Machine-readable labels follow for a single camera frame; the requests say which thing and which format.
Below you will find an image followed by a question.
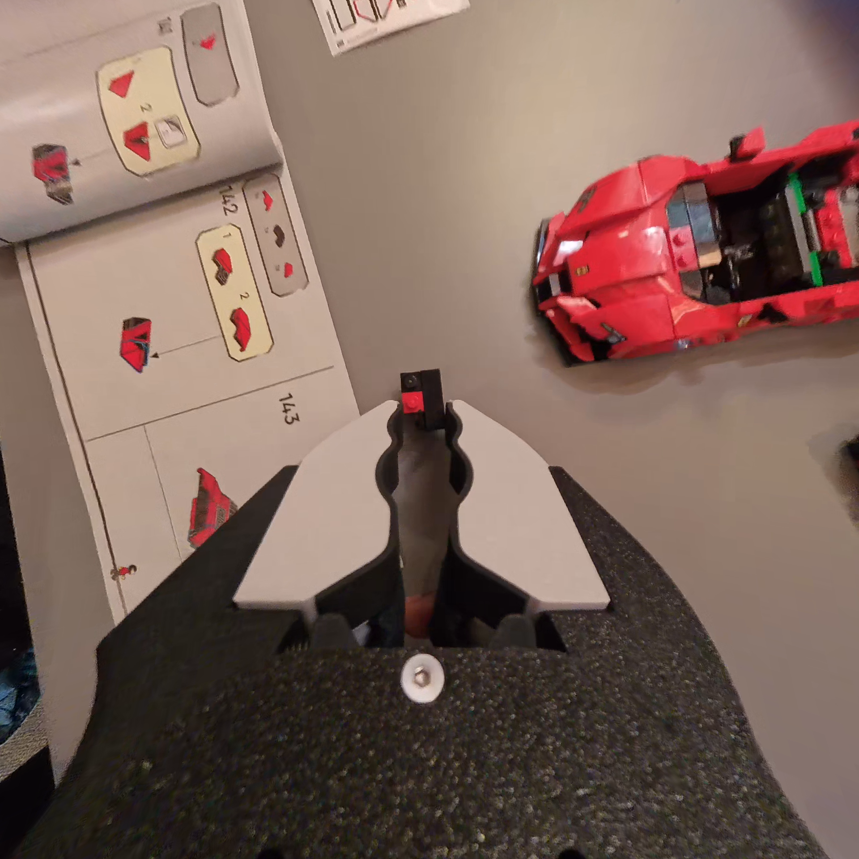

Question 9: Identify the white sticker sheet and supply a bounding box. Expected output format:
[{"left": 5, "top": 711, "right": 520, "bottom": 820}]
[{"left": 312, "top": 0, "right": 471, "bottom": 59}]

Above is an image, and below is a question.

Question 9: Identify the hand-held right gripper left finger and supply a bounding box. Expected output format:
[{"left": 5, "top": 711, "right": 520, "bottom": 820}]
[{"left": 234, "top": 400, "right": 404, "bottom": 622}]

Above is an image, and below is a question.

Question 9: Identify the white instruction booklet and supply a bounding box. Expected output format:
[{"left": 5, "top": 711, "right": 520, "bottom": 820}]
[{"left": 0, "top": 0, "right": 361, "bottom": 624}]

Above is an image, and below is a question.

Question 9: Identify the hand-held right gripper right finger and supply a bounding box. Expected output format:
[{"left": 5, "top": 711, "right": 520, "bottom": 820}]
[{"left": 446, "top": 400, "right": 612, "bottom": 613}]

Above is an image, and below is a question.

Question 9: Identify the red brick-built toy car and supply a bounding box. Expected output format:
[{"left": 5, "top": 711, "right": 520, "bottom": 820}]
[{"left": 529, "top": 121, "right": 859, "bottom": 368}]

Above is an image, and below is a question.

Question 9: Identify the small black red brick assembly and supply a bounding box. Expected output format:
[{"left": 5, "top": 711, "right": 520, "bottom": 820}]
[{"left": 399, "top": 368, "right": 448, "bottom": 432}]

